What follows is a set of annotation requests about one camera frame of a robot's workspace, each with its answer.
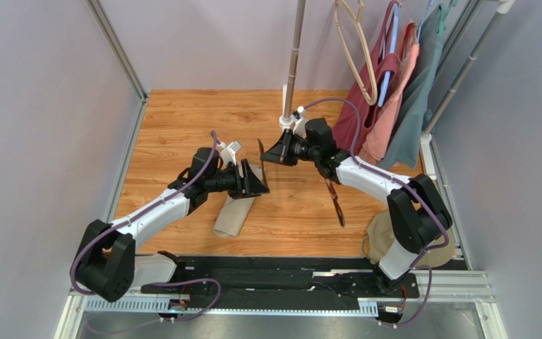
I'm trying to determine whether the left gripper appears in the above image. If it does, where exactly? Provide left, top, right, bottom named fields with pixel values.
left=205, top=159, right=270, bottom=201

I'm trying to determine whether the beige cloth napkin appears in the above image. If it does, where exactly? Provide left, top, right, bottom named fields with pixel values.
left=212, top=162, right=265, bottom=238

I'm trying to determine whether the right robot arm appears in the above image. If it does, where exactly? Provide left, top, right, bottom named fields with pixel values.
left=260, top=118, right=452, bottom=287

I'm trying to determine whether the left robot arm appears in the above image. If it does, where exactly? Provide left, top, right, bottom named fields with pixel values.
left=70, top=148, right=270, bottom=302

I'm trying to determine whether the left rack pole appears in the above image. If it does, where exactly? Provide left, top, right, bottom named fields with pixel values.
left=282, top=0, right=308, bottom=121

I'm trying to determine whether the rack pole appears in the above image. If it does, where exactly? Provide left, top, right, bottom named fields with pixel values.
left=282, top=0, right=308, bottom=121
left=421, top=0, right=516, bottom=141

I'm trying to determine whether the pink shirt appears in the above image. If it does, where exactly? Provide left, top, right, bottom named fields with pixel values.
left=359, top=21, right=419, bottom=165

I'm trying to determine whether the maroon tank top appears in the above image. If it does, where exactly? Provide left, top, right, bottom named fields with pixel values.
left=332, top=1, right=380, bottom=151

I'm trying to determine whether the teal shirt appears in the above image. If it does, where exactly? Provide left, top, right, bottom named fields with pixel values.
left=378, top=4, right=449, bottom=170

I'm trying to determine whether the beige baseball cap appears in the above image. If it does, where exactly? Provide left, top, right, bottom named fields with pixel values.
left=361, top=210, right=455, bottom=268

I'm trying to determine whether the right white rack foot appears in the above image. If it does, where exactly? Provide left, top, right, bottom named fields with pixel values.
left=420, top=133, right=438, bottom=181

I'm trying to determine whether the beige wooden hanger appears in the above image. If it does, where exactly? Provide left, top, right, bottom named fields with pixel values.
left=334, top=0, right=379, bottom=106

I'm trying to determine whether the blue hanger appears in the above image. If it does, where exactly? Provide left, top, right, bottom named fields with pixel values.
left=377, top=1, right=401, bottom=107

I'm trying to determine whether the right rack pole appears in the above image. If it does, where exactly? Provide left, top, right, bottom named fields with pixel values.
left=421, top=0, right=516, bottom=141

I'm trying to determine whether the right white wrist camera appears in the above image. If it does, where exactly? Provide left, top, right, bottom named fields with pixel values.
left=291, top=106, right=308, bottom=138

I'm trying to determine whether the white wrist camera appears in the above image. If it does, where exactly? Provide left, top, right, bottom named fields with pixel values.
left=217, top=141, right=242, bottom=165
left=291, top=106, right=308, bottom=138

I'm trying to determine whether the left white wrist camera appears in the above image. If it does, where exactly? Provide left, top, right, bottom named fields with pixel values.
left=217, top=141, right=242, bottom=165

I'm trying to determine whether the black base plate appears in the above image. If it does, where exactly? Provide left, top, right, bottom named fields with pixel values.
left=137, top=256, right=423, bottom=311

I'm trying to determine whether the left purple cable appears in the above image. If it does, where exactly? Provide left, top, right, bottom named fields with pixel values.
left=69, top=130, right=222, bottom=323

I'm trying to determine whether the purple cable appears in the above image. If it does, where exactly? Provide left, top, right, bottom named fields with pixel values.
left=69, top=130, right=222, bottom=323
left=301, top=97, right=450, bottom=328

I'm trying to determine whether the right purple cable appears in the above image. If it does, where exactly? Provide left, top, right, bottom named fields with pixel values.
left=301, top=97, right=450, bottom=328

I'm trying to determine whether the aluminium frame rail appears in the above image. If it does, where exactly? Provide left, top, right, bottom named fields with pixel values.
left=55, top=269, right=507, bottom=338

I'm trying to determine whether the left aluminium corner post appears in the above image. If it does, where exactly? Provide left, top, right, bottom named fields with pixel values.
left=86, top=0, right=148, bottom=102

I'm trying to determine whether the aluminium corner post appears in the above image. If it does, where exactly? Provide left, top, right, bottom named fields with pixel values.
left=86, top=0, right=148, bottom=102
left=421, top=1, right=481, bottom=109

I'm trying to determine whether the right aluminium corner post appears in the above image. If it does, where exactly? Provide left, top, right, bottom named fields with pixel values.
left=421, top=1, right=481, bottom=109

